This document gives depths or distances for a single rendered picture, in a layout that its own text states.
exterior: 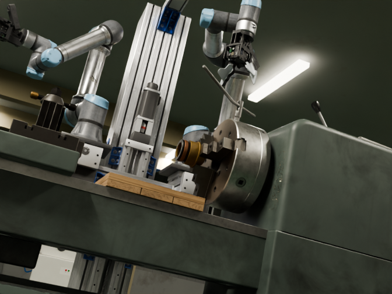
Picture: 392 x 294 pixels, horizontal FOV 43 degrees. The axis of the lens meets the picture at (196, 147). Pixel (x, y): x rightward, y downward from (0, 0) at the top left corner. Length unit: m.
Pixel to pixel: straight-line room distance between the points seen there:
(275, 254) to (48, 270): 6.89
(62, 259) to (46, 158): 6.95
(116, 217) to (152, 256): 0.15
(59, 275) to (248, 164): 6.84
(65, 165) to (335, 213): 0.87
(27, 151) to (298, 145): 0.83
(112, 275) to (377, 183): 1.19
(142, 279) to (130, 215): 9.57
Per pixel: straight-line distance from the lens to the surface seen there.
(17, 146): 1.35
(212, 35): 2.06
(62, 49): 2.26
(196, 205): 1.48
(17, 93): 7.49
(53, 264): 8.26
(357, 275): 1.72
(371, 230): 1.76
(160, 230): 1.45
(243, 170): 1.60
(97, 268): 2.25
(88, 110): 2.25
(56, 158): 1.35
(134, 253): 1.43
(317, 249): 1.63
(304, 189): 1.62
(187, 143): 1.66
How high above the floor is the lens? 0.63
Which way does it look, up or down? 16 degrees up
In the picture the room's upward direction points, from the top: 12 degrees clockwise
